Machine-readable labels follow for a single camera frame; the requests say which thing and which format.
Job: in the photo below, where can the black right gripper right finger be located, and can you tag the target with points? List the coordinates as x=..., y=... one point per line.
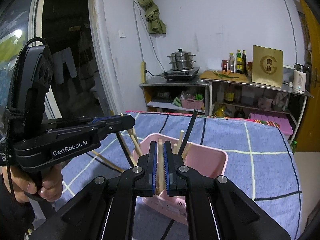
x=236, y=216

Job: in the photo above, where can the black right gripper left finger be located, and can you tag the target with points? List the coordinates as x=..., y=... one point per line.
x=104, y=208

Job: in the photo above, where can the light wooden chopstick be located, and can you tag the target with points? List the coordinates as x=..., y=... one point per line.
x=134, y=139
x=186, y=150
x=107, y=162
x=160, y=167
x=178, y=146

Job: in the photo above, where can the metal kitchen shelf counter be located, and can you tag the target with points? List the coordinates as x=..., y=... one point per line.
x=225, y=98

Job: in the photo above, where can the person's left hand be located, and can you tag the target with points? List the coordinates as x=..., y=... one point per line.
x=51, y=187

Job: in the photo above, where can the pink plastic utensil basket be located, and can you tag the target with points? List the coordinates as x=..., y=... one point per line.
x=189, y=183

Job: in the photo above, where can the black chopstick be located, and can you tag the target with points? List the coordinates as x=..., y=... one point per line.
x=163, y=237
x=126, y=150
x=188, y=132

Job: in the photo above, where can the blue checked tablecloth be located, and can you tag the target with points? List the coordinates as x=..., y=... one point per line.
x=260, y=163

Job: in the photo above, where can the small pink storage basket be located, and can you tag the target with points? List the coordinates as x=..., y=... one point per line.
x=192, y=104

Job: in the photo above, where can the pink plastic crate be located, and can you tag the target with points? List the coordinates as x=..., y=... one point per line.
x=274, y=119

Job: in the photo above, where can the yellow wooden door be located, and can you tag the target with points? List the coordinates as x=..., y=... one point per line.
x=307, y=135

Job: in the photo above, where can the beige power strip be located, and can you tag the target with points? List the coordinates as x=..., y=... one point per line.
x=143, y=71

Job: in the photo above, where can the wooden cutting board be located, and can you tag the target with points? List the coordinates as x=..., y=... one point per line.
x=215, y=75

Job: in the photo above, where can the black induction cooker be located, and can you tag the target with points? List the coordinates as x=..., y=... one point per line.
x=181, y=75

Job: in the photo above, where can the red lidded jar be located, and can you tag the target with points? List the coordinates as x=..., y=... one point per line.
x=224, y=65

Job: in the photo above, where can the green oil bottle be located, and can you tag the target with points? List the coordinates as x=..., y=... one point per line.
x=239, y=66

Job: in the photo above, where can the gold gift box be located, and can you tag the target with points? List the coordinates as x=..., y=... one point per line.
x=267, y=67

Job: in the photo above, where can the clear plastic bottle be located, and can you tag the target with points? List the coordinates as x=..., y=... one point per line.
x=231, y=62

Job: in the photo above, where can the stainless steel steamer pot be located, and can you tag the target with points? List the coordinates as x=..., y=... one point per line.
x=181, y=60

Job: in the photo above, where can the white electric kettle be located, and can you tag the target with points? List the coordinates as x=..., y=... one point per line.
x=300, y=77

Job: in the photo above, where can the dark sauce bottle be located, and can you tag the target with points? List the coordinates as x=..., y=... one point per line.
x=244, y=62

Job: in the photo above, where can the green hanging cloth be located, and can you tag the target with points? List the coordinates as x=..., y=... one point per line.
x=152, y=16

